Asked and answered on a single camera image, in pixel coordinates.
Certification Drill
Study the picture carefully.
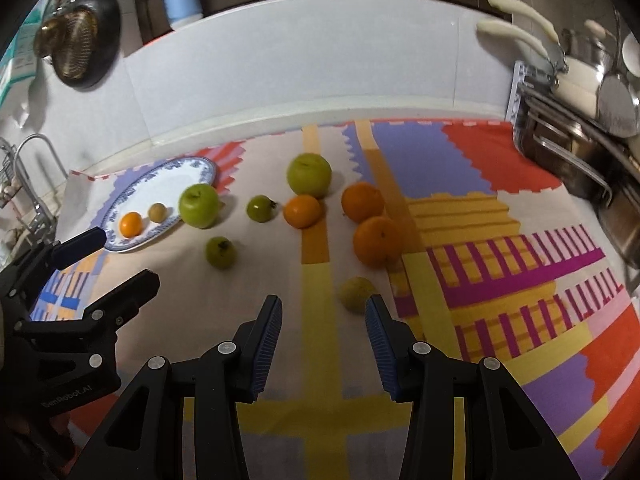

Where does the stainless steel pan in rack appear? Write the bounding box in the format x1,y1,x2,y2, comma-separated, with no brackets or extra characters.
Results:
514,96,614,206

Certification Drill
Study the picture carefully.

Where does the colourful patterned table mat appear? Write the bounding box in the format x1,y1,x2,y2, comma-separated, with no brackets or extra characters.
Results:
34,120,639,479

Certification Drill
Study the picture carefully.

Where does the black frying pan hanging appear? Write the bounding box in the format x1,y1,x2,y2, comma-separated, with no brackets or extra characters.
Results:
48,0,122,90

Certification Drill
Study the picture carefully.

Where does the teal white paper box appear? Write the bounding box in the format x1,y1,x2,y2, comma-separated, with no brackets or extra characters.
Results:
1,8,42,118

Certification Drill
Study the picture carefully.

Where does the small orange mandarin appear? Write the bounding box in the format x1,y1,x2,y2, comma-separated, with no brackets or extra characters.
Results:
283,194,323,230
118,211,144,240

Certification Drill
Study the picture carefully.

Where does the stainless steel pot lower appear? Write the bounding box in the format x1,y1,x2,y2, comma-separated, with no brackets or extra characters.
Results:
597,185,640,269

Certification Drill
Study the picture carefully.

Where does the steel pot with lid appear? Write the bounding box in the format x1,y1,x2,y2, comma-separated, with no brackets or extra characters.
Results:
560,18,616,73

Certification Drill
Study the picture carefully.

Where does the orange mandarin back right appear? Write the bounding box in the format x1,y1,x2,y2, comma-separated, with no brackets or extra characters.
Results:
341,182,385,223

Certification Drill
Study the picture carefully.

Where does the yellow-green apple at back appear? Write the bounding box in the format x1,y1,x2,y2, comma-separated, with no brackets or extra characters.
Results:
286,153,332,198

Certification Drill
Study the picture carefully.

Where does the brown kiwi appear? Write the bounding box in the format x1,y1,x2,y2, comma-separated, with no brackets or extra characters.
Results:
148,203,167,224
337,276,378,315

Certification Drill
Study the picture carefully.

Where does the blue white porcelain plate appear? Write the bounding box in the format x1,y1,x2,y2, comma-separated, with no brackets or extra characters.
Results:
100,156,217,252

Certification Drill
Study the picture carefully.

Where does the white dish rack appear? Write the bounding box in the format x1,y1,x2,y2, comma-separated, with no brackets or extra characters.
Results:
506,61,639,182

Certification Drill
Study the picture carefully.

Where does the large orange mandarin right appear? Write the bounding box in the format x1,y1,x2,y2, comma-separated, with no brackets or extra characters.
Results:
352,216,404,268

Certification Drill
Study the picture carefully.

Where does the metal slotted spatula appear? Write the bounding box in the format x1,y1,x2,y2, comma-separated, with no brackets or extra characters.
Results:
598,9,639,139

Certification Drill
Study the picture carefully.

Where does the green apple near plate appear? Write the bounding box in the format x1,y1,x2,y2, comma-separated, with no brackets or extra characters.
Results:
178,183,220,230

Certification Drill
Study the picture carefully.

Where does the wire sink basket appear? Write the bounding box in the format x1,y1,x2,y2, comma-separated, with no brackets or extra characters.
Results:
0,138,22,209

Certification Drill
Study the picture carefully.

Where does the chrome kitchen faucet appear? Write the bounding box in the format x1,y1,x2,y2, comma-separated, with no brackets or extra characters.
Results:
12,132,68,241

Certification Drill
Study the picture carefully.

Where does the brass strainer hanging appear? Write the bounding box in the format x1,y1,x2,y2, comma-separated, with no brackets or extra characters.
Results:
34,8,98,80

